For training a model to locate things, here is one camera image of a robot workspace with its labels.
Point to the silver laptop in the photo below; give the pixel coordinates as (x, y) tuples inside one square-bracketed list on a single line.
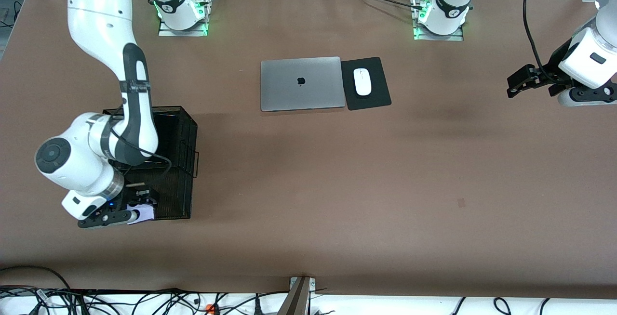
[(289, 93)]

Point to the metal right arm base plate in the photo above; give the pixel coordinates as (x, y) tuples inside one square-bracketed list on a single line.
[(166, 32)]

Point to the lilac flip phone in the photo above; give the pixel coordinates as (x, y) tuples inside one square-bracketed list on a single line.
[(144, 214)]

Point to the aluminium post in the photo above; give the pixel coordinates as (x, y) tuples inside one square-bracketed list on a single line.
[(296, 300)]

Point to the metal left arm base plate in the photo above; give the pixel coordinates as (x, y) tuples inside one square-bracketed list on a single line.
[(419, 38)]

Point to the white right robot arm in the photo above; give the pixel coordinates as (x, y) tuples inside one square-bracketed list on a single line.
[(96, 21)]

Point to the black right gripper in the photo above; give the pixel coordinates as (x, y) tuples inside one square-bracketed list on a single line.
[(129, 199)]

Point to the black mouse pad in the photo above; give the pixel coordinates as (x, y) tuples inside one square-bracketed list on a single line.
[(376, 98)]

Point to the white computer mouse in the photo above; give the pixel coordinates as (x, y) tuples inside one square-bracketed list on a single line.
[(362, 84)]

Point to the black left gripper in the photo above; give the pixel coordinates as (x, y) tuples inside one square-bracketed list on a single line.
[(555, 64)]

